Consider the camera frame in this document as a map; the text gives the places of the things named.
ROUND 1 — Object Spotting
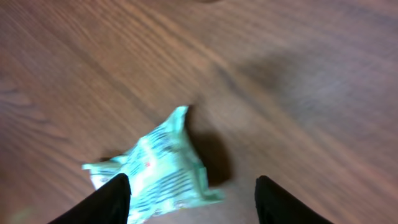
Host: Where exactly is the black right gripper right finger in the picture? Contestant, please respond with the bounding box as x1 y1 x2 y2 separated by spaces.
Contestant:
254 175 332 224

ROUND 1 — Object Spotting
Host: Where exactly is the teal tissue pack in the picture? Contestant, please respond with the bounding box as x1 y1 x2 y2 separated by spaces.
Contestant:
82 105 224 223

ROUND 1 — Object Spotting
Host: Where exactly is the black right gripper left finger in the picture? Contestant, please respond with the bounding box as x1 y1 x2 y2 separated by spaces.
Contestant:
50 174 131 224

